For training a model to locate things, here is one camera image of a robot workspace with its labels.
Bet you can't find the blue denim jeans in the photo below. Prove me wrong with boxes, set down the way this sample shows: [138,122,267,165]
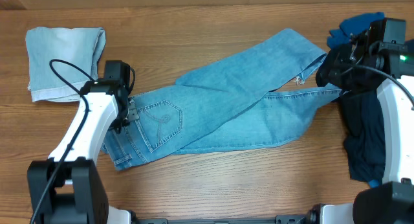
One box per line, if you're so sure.
[102,28,340,170]

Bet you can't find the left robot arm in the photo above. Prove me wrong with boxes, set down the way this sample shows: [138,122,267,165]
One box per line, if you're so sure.
[27,60,137,224]

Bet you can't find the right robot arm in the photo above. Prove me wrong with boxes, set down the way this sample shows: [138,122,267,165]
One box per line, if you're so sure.
[306,14,413,223]

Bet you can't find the dark blue garment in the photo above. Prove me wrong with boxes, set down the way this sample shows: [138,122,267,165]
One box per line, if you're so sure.
[326,11,414,188]

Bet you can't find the black garment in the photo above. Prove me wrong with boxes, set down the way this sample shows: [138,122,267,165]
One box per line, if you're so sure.
[315,42,387,183]

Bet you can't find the folded light blue jeans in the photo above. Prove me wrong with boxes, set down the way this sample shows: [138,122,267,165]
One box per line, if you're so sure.
[25,27,106,102]

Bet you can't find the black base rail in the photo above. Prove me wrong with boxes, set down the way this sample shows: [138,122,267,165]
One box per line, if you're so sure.
[131,214,307,224]

